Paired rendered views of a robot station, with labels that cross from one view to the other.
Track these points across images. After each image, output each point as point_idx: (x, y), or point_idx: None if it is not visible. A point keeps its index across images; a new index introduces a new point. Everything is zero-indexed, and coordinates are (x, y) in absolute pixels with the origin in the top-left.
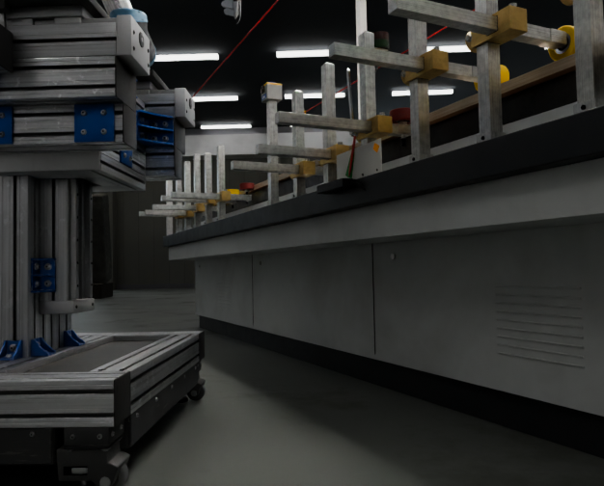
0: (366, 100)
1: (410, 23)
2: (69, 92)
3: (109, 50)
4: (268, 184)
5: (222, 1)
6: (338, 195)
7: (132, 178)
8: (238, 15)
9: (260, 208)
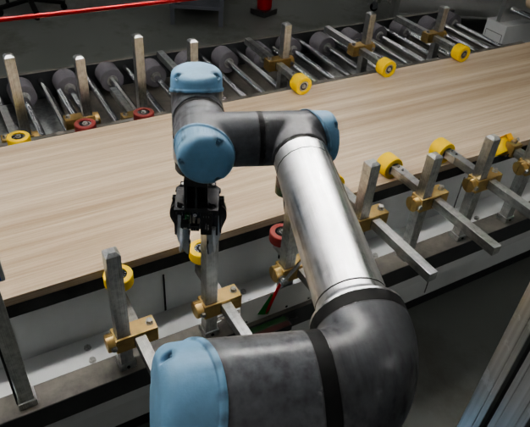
0: (296, 250)
1: (369, 191)
2: None
3: None
4: (18, 385)
5: (214, 245)
6: None
7: None
8: (189, 239)
9: (12, 422)
